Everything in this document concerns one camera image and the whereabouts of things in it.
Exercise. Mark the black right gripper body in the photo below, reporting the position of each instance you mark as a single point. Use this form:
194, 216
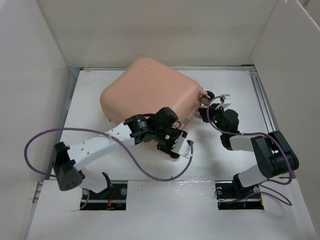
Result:
216, 115

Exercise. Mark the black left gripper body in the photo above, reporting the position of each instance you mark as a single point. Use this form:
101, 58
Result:
166, 140

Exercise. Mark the pink hard-shell suitcase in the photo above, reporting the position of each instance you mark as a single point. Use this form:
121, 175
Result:
148, 86

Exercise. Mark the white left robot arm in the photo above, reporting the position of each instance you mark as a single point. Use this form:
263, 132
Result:
70, 161

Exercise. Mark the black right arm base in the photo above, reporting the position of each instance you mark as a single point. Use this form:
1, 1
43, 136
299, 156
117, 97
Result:
231, 198

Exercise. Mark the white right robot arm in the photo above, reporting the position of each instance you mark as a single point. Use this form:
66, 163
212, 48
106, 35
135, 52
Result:
272, 152

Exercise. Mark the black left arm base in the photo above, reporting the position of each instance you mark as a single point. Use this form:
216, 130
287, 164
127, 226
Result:
114, 201

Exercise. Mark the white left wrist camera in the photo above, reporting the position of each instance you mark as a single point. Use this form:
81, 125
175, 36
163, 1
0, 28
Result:
183, 147

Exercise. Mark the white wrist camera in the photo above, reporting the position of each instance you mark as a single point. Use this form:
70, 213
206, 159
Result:
183, 147
225, 101

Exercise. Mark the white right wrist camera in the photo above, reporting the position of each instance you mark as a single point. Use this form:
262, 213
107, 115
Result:
225, 101

